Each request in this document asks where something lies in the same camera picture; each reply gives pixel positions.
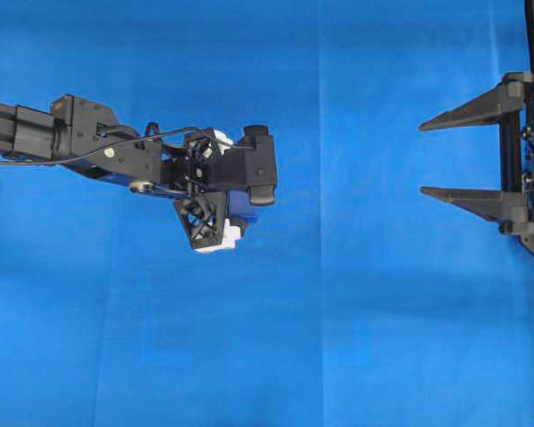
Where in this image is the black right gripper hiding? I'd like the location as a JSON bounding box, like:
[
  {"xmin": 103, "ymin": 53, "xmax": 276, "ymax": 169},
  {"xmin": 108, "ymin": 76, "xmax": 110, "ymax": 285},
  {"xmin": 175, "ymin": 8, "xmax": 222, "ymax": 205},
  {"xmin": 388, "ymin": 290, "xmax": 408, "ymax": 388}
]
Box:
[{"xmin": 418, "ymin": 72, "xmax": 534, "ymax": 235}]

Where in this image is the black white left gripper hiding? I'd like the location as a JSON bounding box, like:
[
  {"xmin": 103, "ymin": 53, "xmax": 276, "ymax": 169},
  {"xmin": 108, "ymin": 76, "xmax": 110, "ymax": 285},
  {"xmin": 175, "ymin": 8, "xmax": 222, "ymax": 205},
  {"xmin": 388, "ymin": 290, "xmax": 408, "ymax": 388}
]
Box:
[{"xmin": 162, "ymin": 127, "xmax": 249, "ymax": 254}]

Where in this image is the blue block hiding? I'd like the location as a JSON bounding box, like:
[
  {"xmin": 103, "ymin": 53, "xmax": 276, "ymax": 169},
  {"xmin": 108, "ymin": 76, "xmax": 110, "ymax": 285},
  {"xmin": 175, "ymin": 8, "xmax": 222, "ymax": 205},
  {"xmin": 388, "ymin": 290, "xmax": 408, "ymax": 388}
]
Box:
[{"xmin": 228, "ymin": 191, "xmax": 259, "ymax": 223}]

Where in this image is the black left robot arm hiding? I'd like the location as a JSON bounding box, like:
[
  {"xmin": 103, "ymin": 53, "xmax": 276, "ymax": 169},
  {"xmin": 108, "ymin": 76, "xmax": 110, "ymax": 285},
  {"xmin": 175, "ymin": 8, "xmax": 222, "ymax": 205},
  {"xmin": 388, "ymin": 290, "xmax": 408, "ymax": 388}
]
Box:
[{"xmin": 0, "ymin": 94, "xmax": 247, "ymax": 254}]

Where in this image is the blue table cloth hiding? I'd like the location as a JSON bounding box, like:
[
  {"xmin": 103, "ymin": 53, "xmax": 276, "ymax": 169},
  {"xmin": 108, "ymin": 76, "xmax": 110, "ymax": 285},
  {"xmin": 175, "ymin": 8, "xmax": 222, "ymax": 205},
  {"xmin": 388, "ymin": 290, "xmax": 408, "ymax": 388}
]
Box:
[{"xmin": 0, "ymin": 1, "xmax": 534, "ymax": 426}]

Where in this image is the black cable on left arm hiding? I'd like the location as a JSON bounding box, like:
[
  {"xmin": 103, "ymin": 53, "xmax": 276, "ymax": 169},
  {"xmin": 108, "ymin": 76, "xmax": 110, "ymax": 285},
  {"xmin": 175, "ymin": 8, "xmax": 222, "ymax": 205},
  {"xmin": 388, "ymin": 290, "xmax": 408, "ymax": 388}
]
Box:
[{"xmin": 0, "ymin": 126, "xmax": 259, "ymax": 201}]

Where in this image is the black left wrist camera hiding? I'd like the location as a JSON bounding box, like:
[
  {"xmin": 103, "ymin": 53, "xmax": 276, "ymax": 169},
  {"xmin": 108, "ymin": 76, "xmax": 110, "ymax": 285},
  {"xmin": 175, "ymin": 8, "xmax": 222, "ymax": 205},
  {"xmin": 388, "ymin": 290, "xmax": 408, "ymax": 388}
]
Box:
[{"xmin": 205, "ymin": 125, "xmax": 278, "ymax": 206}]

